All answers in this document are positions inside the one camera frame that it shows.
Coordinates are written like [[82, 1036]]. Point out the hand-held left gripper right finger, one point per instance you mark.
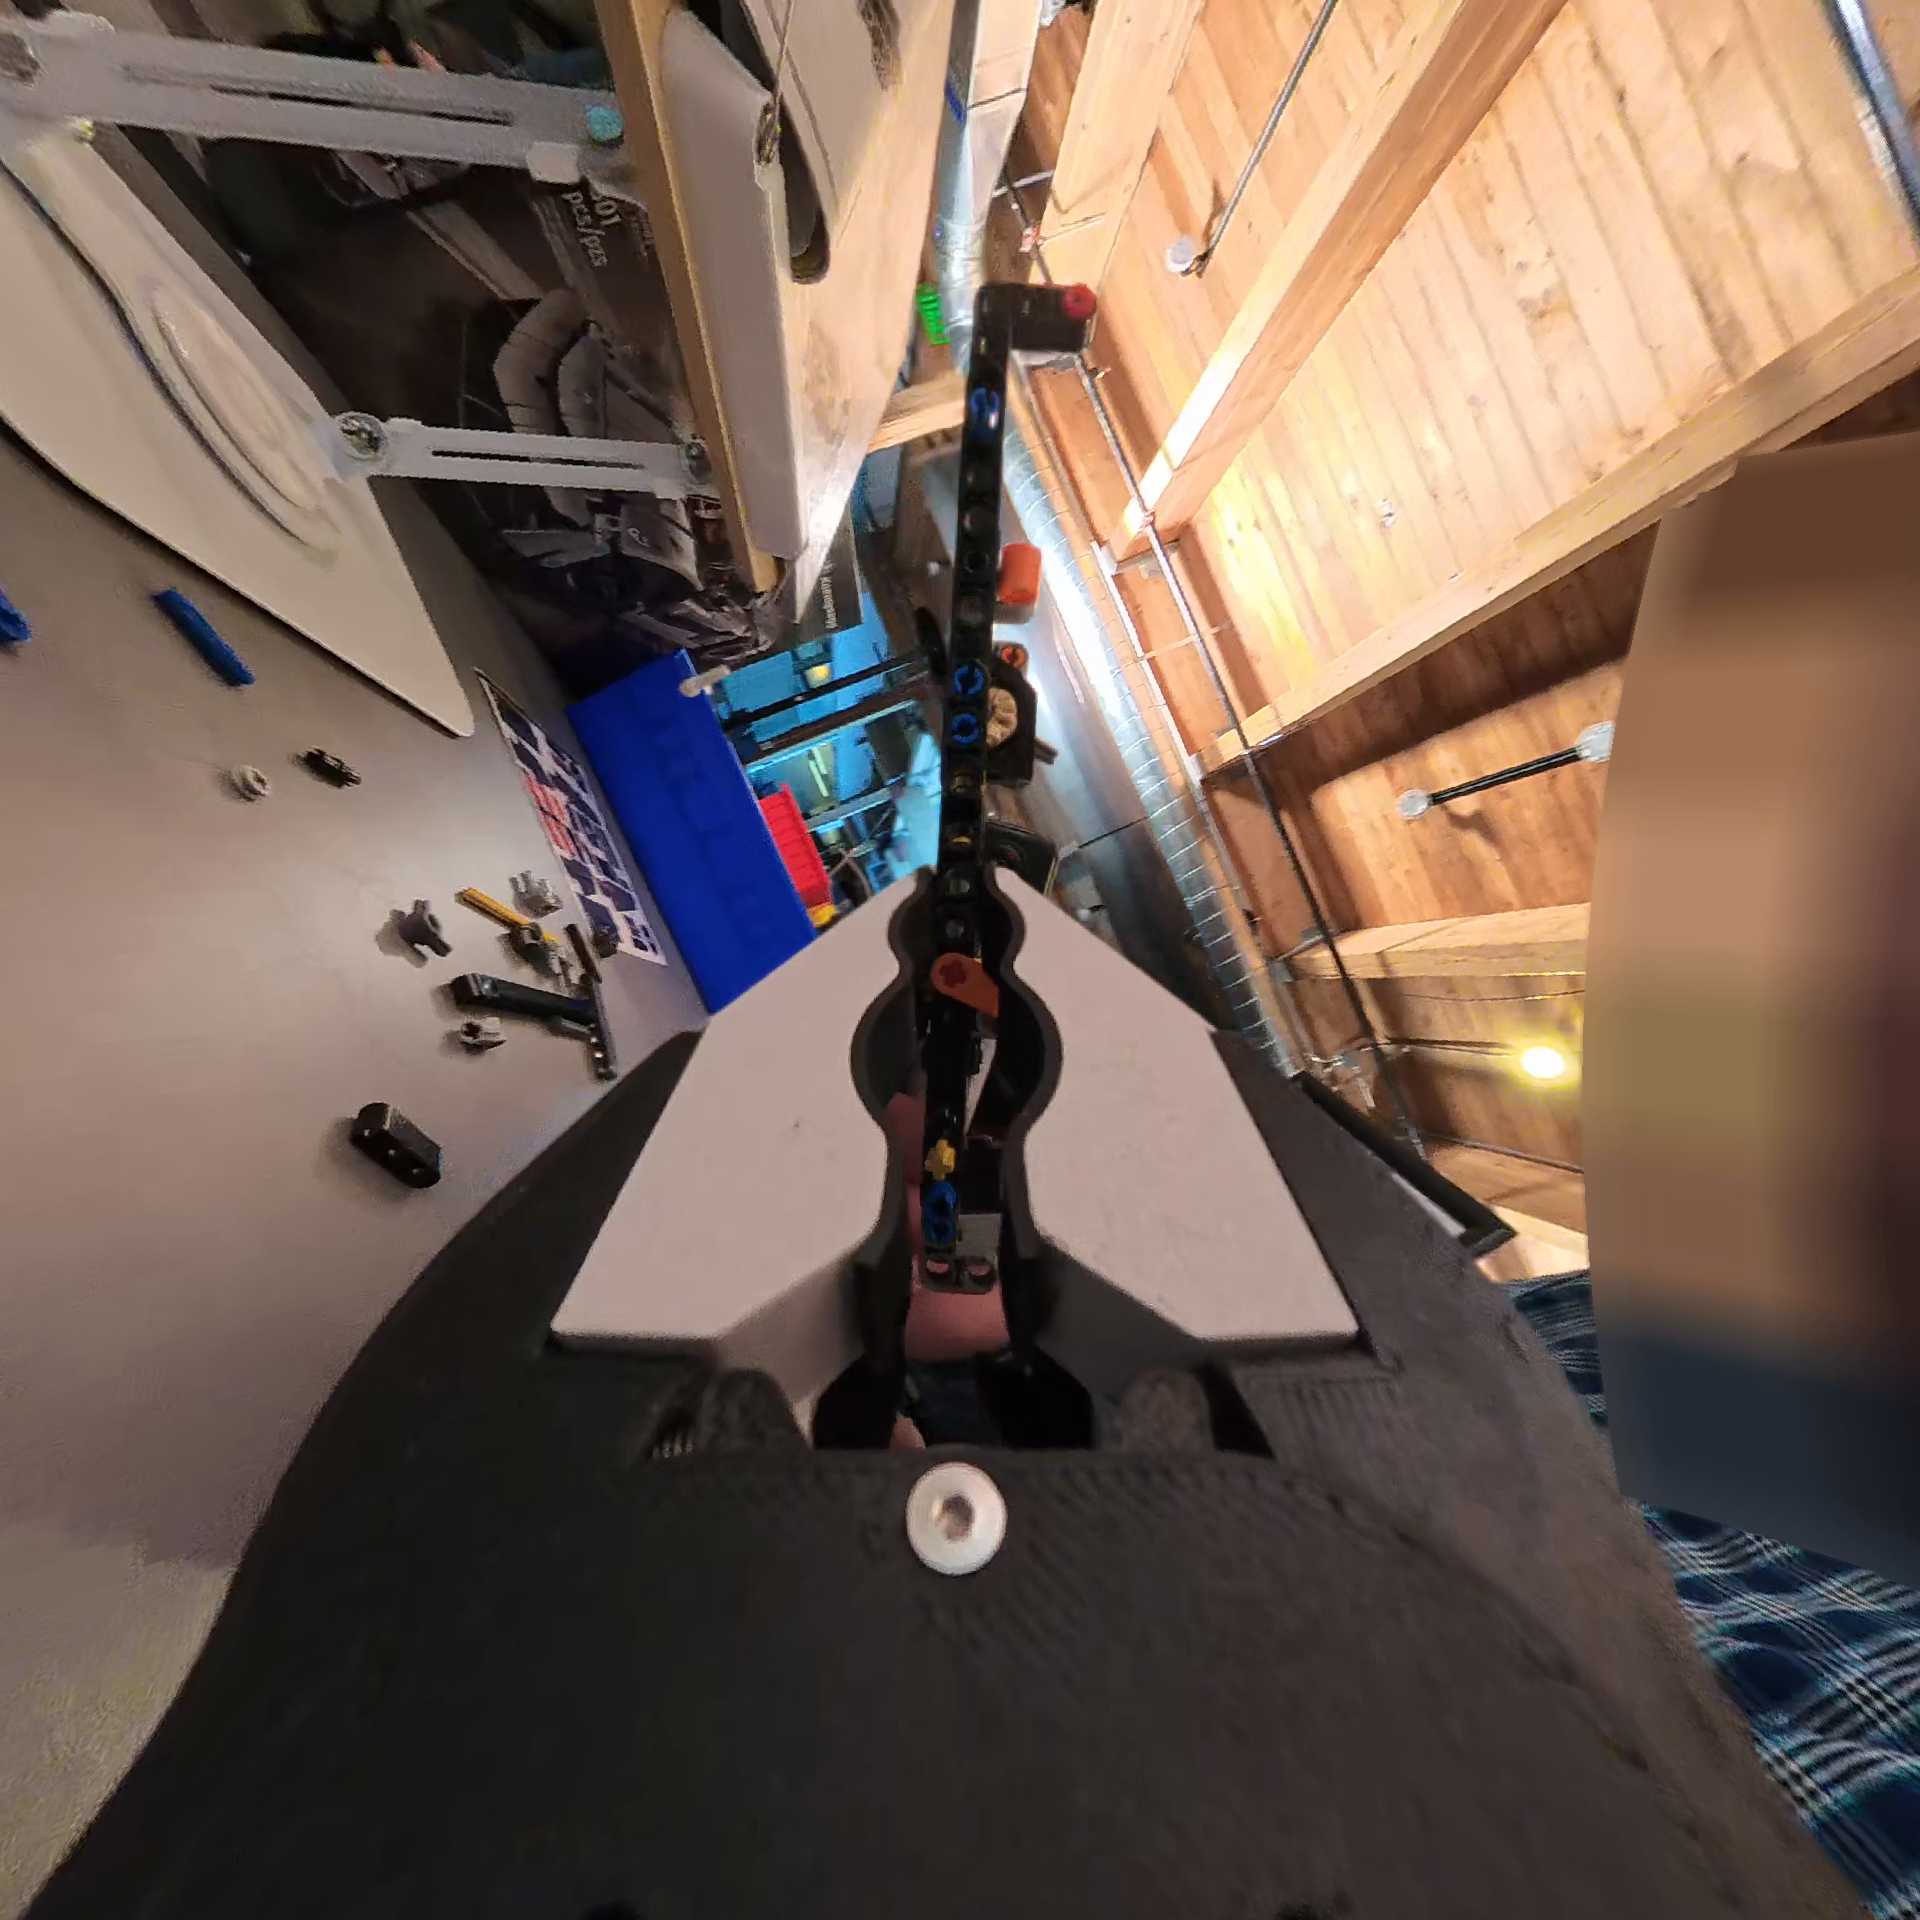
[[1170, 1185]]

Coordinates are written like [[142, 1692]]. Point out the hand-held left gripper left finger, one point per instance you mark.
[[734, 1185]]

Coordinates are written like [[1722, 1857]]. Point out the black short lego beam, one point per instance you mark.
[[400, 1147]]

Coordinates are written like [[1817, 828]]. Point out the lego vehicle chassis assembly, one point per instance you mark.
[[974, 601]]

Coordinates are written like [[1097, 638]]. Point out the black long lego axle piece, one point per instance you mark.
[[519, 997]]

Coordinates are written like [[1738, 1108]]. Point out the grey joined lego connectors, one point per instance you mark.
[[530, 941]]

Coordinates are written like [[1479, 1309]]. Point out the grey lego piece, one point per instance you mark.
[[537, 893]]

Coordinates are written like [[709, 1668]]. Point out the yellow lego axle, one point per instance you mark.
[[491, 903]]

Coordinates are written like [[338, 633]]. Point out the lego sticker sheet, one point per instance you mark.
[[580, 828]]

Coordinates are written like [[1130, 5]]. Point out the grey three-pronged lego connector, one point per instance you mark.
[[423, 930]]

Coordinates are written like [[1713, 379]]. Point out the black lego pin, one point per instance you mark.
[[325, 770]]

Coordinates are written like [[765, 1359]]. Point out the blue long lego pin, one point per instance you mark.
[[206, 638]]

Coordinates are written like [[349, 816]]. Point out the red storage bin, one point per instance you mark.
[[788, 849]]

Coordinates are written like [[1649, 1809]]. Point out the blue storage bin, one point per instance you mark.
[[674, 810]]

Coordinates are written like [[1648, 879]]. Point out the ceiling lamp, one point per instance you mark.
[[1542, 1062]]

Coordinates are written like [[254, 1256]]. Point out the blue plaid shirt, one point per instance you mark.
[[1800, 1725]]

